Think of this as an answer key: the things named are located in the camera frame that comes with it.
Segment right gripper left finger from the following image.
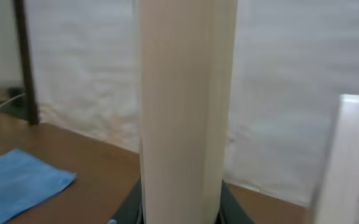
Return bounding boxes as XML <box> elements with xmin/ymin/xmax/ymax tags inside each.
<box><xmin>106</xmin><ymin>179</ymin><xmax>143</xmax><ymax>224</ymax></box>

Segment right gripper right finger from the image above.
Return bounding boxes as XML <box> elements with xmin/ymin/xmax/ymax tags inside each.
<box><xmin>218</xmin><ymin>180</ymin><xmax>256</xmax><ymax>224</ymax></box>

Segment white pipette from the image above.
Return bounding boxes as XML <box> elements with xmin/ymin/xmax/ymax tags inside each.
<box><xmin>138</xmin><ymin>0</ymin><xmax>238</xmax><ymax>224</ymax></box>

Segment blue cloth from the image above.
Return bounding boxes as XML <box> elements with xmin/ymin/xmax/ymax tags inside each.
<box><xmin>0</xmin><ymin>148</ymin><xmax>77</xmax><ymax>224</ymax></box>

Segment dark upright post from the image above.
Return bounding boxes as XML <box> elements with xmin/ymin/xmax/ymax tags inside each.
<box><xmin>12</xmin><ymin>0</ymin><xmax>40</xmax><ymax>126</ymax></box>

